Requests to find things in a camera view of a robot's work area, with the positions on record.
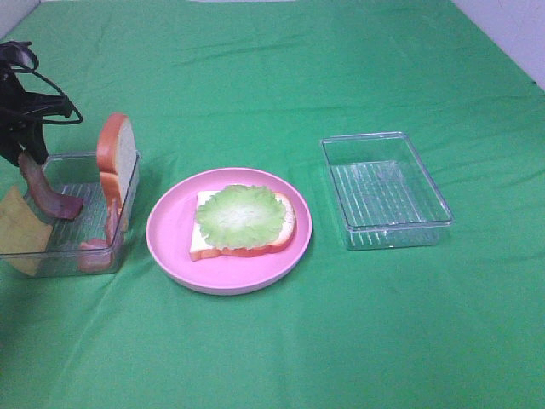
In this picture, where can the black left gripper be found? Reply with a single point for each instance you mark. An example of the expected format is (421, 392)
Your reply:
(26, 112)

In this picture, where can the dark red bacon strip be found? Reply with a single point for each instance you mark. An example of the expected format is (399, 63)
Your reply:
(50, 202)

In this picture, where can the pink bacon strip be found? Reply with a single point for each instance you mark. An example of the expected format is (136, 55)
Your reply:
(98, 254)

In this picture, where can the white bread slice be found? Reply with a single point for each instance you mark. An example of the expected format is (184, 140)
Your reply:
(198, 250)
(118, 163)

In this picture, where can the green lettuce leaf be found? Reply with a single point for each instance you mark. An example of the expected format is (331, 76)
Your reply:
(239, 217)

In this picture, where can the clear left plastic container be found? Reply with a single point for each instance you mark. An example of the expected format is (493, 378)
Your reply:
(74, 174)

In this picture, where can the clear plastic container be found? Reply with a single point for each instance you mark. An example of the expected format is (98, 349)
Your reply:
(74, 174)
(385, 195)

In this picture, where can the yellow cheese slice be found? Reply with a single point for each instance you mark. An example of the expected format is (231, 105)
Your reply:
(22, 232)

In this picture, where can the pink round plate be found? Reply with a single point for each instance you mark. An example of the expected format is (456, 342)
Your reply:
(169, 232)

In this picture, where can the green tablecloth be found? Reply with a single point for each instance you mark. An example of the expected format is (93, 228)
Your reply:
(455, 325)

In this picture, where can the clear right plastic container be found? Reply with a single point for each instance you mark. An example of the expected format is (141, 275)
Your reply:
(385, 195)

